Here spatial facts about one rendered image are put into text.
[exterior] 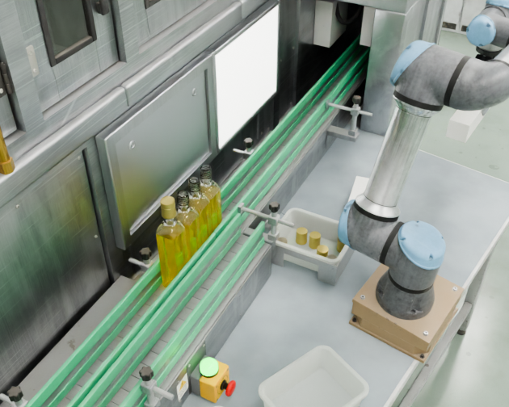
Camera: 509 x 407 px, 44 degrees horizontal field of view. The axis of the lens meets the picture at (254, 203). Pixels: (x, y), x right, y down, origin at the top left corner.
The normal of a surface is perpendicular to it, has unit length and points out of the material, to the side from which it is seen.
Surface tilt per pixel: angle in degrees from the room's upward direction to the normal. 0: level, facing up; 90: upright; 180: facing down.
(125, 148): 90
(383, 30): 90
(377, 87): 90
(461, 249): 0
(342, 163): 0
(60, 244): 90
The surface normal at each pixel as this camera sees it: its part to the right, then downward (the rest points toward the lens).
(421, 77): -0.52, 0.26
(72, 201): 0.89, 0.31
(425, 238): 0.15, -0.66
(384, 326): -0.59, 0.52
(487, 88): 0.25, 0.31
